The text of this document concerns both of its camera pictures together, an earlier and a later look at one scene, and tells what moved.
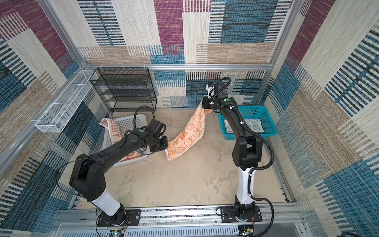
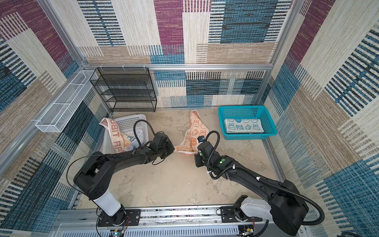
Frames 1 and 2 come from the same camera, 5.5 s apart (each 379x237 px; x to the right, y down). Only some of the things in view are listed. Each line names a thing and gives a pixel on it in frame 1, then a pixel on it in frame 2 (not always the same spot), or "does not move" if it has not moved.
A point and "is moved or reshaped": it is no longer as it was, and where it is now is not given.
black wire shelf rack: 126,89 does not move
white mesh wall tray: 62,107 does not move
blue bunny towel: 254,124 does not move
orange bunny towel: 181,143 is moved or reshaped
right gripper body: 208,102 → 200,160
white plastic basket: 126,124 does not move
